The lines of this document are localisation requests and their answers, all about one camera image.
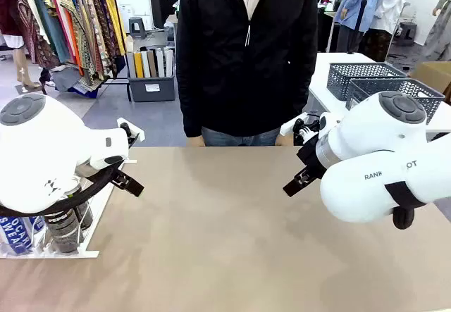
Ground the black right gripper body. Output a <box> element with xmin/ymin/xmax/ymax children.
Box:
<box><xmin>296</xmin><ymin>134</ymin><xmax>328</xmax><ymax>180</ymax></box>

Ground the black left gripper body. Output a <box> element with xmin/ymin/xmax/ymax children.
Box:
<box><xmin>92</xmin><ymin>166</ymin><xmax>123</xmax><ymax>187</ymax></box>

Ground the black Pepsi can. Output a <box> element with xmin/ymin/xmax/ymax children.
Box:
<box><xmin>44</xmin><ymin>208</ymin><xmax>85</xmax><ymax>254</ymax></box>
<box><xmin>68</xmin><ymin>181</ymin><xmax>94</xmax><ymax>230</ymax></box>

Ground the grey plastic lattice basket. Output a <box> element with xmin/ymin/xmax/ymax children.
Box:
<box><xmin>326</xmin><ymin>62</ymin><xmax>408</xmax><ymax>101</ymax></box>
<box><xmin>345</xmin><ymin>77</ymin><xmax>446</xmax><ymax>125</ymax></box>

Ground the person's left forearm black sleeve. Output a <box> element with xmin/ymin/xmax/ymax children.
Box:
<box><xmin>280</xmin><ymin>72</ymin><xmax>318</xmax><ymax>137</ymax></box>

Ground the person's right forearm black sleeve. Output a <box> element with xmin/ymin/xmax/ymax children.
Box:
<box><xmin>175</xmin><ymin>72</ymin><xmax>204</xmax><ymax>139</ymax></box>

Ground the white can dispenser rack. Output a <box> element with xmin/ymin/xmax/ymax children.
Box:
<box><xmin>0</xmin><ymin>156</ymin><xmax>138</xmax><ymax>259</ymax></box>

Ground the white side table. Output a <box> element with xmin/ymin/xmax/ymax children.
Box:
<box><xmin>307</xmin><ymin>51</ymin><xmax>451</xmax><ymax>133</ymax></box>

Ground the grey storage bin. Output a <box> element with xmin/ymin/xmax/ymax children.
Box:
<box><xmin>127</xmin><ymin>67</ymin><xmax>176</xmax><ymax>103</ymax></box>

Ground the black clothes rack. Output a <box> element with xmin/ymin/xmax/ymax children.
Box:
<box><xmin>40</xmin><ymin>0</ymin><xmax>133</xmax><ymax>103</ymax></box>

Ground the person in black jacket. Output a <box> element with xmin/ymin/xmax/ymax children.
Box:
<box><xmin>175</xmin><ymin>0</ymin><xmax>318</xmax><ymax>147</ymax></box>

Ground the pile of grey fabric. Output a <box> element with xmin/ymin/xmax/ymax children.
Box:
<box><xmin>51</xmin><ymin>63</ymin><xmax>104</xmax><ymax>99</ymax></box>

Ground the grey fabric roll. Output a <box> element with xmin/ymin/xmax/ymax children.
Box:
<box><xmin>126</xmin><ymin>51</ymin><xmax>137</xmax><ymax>79</ymax></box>

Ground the yellow fabric roll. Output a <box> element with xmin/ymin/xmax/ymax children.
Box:
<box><xmin>133</xmin><ymin>51</ymin><xmax>144</xmax><ymax>79</ymax></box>

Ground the white fabric roll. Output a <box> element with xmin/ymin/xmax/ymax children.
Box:
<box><xmin>140</xmin><ymin>50</ymin><xmax>152</xmax><ymax>79</ymax></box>
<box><xmin>163</xmin><ymin>46</ymin><xmax>175</xmax><ymax>77</ymax></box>
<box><xmin>156</xmin><ymin>48</ymin><xmax>166</xmax><ymax>77</ymax></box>

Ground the brown fabric roll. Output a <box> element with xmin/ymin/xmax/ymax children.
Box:
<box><xmin>147</xmin><ymin>49</ymin><xmax>158</xmax><ymax>78</ymax></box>

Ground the orange garment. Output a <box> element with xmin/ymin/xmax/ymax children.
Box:
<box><xmin>65</xmin><ymin>11</ymin><xmax>85</xmax><ymax>77</ymax></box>

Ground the dark patterned garment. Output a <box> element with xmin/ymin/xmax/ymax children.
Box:
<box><xmin>83</xmin><ymin>0</ymin><xmax>120</xmax><ymax>77</ymax></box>

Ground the brown patterned garment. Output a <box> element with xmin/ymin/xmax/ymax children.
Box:
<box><xmin>17</xmin><ymin>0</ymin><xmax>61</xmax><ymax>70</ymax></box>

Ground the cardboard box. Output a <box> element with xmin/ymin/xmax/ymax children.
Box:
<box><xmin>410</xmin><ymin>61</ymin><xmax>451</xmax><ymax>96</ymax></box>

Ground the grey plastic stool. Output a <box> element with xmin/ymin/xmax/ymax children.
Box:
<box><xmin>128</xmin><ymin>16</ymin><xmax>147</xmax><ymax>40</ymax></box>

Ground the mannequin in blue shirt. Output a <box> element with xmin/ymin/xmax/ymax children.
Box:
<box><xmin>333</xmin><ymin>0</ymin><xmax>383</xmax><ymax>54</ymax></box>

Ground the dark grey stool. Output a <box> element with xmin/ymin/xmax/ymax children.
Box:
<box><xmin>397</xmin><ymin>21</ymin><xmax>419</xmax><ymax>47</ymax></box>

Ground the green garment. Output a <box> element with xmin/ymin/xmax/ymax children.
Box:
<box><xmin>29</xmin><ymin>0</ymin><xmax>71</xmax><ymax>64</ymax></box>

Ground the yellow garment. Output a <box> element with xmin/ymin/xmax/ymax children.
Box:
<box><xmin>98</xmin><ymin>0</ymin><xmax>127</xmax><ymax>57</ymax></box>

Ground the pink garment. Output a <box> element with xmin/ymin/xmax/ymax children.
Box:
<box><xmin>44</xmin><ymin>0</ymin><xmax>77</xmax><ymax>63</ymax></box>

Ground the grey background work table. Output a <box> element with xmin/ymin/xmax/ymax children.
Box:
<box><xmin>164</xmin><ymin>13</ymin><xmax>179</xmax><ymax>44</ymax></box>

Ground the mannequin in white coat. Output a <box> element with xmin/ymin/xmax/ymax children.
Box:
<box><xmin>362</xmin><ymin>0</ymin><xmax>413</xmax><ymax>63</ymax></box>

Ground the mannequin in grey dress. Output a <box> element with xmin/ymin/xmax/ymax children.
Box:
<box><xmin>421</xmin><ymin>0</ymin><xmax>451</xmax><ymax>63</ymax></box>

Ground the mannequin in maroon top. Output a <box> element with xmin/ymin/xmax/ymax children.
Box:
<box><xmin>0</xmin><ymin>0</ymin><xmax>42</xmax><ymax>92</ymax></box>

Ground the black cable loop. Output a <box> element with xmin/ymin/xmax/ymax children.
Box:
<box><xmin>0</xmin><ymin>162</ymin><xmax>125</xmax><ymax>218</ymax></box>
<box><xmin>384</xmin><ymin>180</ymin><xmax>429</xmax><ymax>230</ymax></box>

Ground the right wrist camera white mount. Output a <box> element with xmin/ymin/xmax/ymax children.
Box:
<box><xmin>280</xmin><ymin>112</ymin><xmax>321</xmax><ymax>146</ymax></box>

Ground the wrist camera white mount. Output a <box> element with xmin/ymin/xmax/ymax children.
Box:
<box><xmin>280</xmin><ymin>112</ymin><xmax>321</xmax><ymax>146</ymax></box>
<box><xmin>116</xmin><ymin>117</ymin><xmax>146</xmax><ymax>149</ymax></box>

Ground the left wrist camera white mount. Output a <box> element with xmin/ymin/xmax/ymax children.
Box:
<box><xmin>116</xmin><ymin>117</ymin><xmax>146</xmax><ymax>149</ymax></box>

